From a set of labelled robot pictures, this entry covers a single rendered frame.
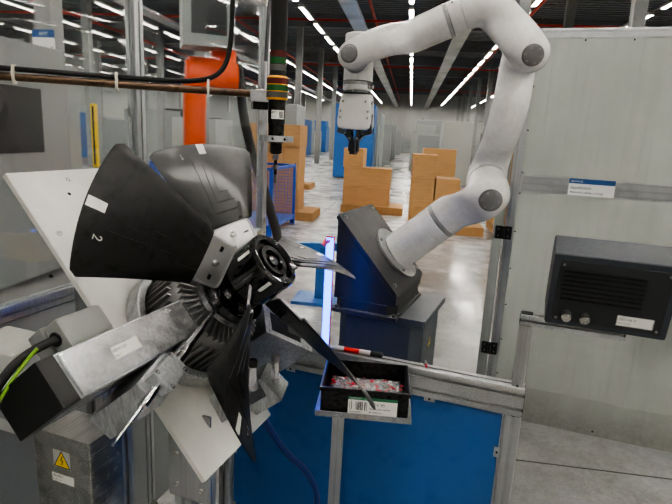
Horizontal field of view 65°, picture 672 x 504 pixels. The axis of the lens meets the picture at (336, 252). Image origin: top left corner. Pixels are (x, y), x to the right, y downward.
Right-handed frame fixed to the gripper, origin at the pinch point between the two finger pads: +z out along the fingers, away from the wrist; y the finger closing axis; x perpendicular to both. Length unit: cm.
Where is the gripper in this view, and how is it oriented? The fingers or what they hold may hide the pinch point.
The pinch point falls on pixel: (353, 147)
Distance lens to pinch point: 158.0
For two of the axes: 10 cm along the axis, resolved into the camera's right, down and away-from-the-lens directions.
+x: -3.5, 1.8, -9.2
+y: -9.4, -1.2, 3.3
